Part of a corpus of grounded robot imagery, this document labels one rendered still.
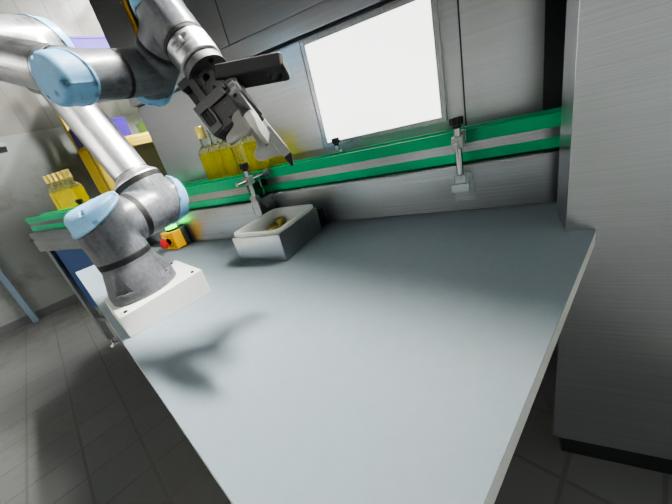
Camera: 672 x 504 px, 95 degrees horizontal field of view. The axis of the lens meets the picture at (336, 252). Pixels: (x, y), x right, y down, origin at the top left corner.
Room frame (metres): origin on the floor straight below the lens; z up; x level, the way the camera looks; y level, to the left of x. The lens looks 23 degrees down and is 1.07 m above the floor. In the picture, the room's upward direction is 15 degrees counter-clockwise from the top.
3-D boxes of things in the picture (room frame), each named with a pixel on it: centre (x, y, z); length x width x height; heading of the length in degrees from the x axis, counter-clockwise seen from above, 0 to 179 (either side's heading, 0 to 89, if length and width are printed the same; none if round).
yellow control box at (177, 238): (1.22, 0.61, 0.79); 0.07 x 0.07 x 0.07; 60
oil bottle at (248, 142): (1.20, 0.19, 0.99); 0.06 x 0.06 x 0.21; 59
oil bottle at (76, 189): (1.86, 1.31, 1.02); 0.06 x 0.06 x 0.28; 60
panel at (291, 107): (1.22, -0.05, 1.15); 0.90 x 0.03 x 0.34; 60
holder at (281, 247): (0.95, 0.14, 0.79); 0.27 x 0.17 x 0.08; 150
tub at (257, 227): (0.92, 0.15, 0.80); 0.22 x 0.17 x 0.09; 150
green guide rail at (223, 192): (1.52, 0.99, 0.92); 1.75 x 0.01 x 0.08; 60
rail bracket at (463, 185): (0.74, -0.35, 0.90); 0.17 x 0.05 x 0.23; 150
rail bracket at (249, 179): (1.07, 0.20, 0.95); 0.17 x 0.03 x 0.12; 150
